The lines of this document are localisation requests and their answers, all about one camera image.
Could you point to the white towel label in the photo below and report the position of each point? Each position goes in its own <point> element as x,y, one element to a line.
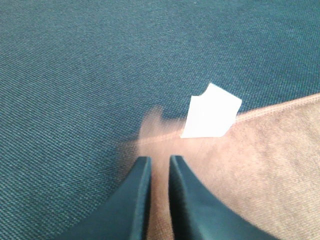
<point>211,114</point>

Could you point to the black fabric table cover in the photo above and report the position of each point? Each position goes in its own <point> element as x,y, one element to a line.
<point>78,76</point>

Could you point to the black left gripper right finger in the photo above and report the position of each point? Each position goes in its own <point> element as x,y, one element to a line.
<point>196,214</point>

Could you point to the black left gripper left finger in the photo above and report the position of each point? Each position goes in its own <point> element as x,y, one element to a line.
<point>125,214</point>

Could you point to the brown microfiber towel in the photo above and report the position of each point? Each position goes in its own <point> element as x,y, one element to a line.
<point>266,167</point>

